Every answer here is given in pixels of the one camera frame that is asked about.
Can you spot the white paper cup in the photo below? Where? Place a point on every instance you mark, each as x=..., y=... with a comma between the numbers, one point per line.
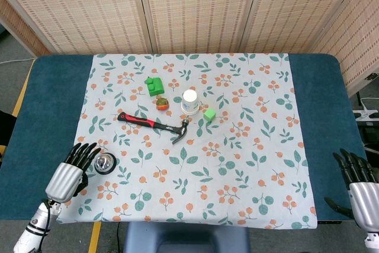
x=189, y=102

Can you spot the shiny metal bowl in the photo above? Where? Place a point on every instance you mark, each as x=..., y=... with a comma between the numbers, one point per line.
x=104, y=163

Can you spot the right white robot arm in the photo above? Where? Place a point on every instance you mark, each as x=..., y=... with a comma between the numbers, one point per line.
x=372, y=239

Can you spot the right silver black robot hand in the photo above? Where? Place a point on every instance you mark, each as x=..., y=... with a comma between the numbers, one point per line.
x=360, y=188

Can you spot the woven folding screen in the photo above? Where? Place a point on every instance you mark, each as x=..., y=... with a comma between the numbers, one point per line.
x=189, y=10

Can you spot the red black claw hammer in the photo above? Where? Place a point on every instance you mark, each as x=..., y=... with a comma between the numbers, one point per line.
x=154, y=125

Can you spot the orange green spinning top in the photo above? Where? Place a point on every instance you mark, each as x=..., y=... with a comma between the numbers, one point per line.
x=162, y=103

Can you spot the floral leaf print tablecloth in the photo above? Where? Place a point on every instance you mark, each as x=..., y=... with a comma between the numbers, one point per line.
x=207, y=161

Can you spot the small green cube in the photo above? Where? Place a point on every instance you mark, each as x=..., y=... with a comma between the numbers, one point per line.
x=209, y=114

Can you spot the green toy block figure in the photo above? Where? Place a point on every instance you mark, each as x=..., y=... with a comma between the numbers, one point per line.
x=155, y=86

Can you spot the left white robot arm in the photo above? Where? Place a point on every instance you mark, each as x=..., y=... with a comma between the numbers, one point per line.
x=35, y=227

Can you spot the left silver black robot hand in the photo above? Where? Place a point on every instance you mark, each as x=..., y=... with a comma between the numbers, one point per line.
x=63, y=178

